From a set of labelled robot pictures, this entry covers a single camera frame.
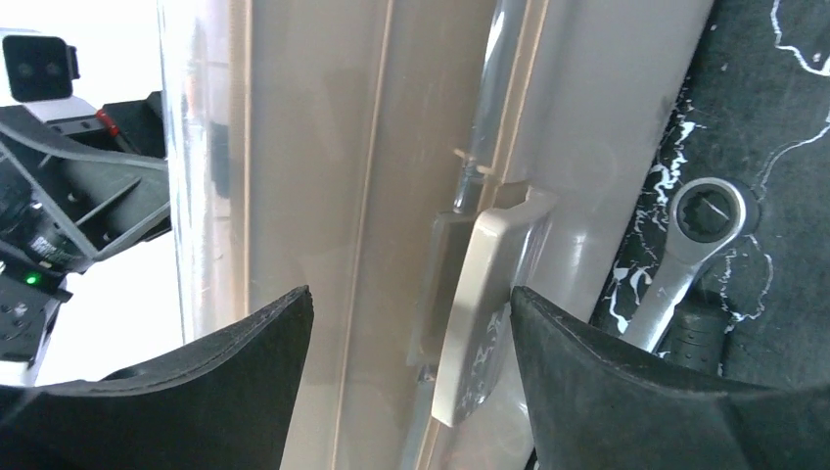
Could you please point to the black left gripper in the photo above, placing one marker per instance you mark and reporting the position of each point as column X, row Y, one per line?
column 79, row 190

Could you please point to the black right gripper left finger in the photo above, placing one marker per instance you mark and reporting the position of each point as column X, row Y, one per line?
column 224, row 401

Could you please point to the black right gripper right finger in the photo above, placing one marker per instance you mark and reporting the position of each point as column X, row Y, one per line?
column 597, row 402

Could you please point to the translucent beige tool box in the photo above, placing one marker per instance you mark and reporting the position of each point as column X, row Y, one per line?
column 349, row 146

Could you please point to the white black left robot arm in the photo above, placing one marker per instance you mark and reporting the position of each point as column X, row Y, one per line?
column 31, row 298

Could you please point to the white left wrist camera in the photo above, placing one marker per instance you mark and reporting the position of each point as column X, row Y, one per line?
column 38, row 72

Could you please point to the black handled claw hammer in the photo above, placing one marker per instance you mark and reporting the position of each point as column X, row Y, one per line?
column 697, row 333

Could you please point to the silver ratchet ring wrench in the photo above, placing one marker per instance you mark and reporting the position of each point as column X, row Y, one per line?
column 706, row 215

